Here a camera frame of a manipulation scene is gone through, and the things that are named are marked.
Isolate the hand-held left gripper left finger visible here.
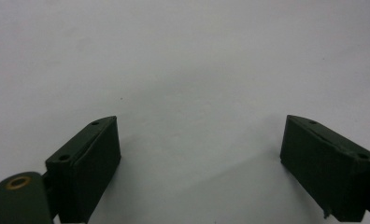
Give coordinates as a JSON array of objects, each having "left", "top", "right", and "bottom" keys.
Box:
[{"left": 44, "top": 115, "right": 122, "bottom": 224}]

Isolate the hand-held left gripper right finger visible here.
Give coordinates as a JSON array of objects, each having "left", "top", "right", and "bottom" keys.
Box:
[{"left": 279, "top": 114, "right": 370, "bottom": 223}]

